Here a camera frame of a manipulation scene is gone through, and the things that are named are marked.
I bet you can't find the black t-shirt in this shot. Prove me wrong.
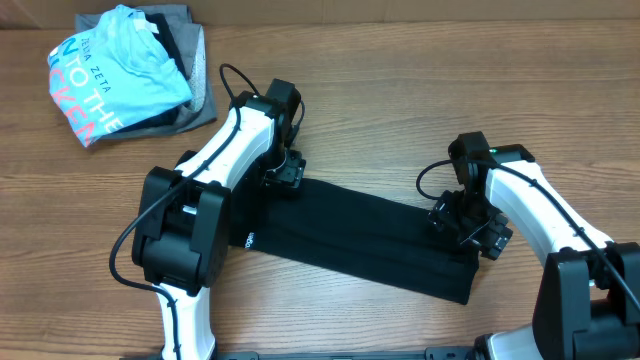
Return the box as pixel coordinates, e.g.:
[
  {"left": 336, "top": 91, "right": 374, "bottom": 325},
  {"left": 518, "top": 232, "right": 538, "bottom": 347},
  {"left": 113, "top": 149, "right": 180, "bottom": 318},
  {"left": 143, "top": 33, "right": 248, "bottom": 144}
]
[{"left": 230, "top": 179, "right": 479, "bottom": 304}]

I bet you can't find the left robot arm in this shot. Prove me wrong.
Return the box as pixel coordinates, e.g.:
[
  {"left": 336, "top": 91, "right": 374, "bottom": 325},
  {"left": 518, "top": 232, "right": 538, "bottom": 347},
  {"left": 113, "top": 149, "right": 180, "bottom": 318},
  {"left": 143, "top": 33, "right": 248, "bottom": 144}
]
[{"left": 132, "top": 79, "right": 306, "bottom": 359}]

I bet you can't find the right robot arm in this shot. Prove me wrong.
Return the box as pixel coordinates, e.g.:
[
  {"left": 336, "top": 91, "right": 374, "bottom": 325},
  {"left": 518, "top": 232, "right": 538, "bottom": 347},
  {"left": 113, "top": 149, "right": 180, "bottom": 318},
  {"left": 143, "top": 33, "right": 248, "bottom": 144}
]
[{"left": 425, "top": 132, "right": 639, "bottom": 360}]

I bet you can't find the folded black garment in stack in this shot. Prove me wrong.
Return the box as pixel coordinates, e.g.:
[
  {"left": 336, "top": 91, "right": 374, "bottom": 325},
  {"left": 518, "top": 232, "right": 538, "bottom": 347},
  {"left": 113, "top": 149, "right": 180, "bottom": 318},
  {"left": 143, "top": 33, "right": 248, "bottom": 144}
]
[{"left": 121, "top": 13, "right": 186, "bottom": 136}]

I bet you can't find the folded grey garment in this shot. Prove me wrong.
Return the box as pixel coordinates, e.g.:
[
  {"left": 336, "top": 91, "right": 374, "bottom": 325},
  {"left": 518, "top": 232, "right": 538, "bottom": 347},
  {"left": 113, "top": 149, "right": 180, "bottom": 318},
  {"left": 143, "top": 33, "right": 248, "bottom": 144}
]
[{"left": 75, "top": 4, "right": 216, "bottom": 140}]

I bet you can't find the light blue printed t-shirt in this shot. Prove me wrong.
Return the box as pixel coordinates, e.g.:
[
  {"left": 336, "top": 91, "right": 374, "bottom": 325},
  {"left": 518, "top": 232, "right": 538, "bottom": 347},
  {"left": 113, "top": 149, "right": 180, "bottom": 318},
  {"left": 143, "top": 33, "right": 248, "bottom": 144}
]
[{"left": 47, "top": 5, "right": 194, "bottom": 147}]

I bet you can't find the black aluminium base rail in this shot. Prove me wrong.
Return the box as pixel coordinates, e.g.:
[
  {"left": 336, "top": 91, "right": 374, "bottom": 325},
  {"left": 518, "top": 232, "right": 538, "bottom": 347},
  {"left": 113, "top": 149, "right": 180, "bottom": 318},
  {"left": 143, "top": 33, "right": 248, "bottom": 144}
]
[{"left": 215, "top": 346, "right": 473, "bottom": 360}]

